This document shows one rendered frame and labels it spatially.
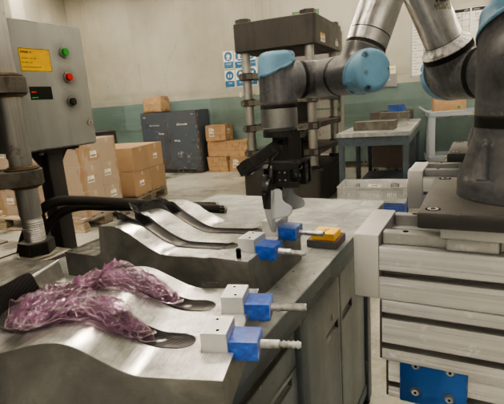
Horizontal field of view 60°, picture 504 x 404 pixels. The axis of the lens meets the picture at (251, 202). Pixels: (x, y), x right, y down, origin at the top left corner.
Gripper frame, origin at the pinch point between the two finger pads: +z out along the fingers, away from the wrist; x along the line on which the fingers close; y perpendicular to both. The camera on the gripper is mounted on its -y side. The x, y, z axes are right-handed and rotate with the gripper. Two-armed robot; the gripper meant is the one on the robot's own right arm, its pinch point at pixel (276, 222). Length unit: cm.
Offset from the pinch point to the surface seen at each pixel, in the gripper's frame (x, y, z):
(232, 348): -39.6, 11.4, 5.5
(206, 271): -17.6, -7.4, 5.5
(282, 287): -7.8, 4.2, 11.4
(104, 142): 260, -323, 4
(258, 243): -11.4, 1.2, 1.0
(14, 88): -8, -70, -34
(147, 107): 551, -510, -32
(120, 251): -17.6, -29.5, 3.5
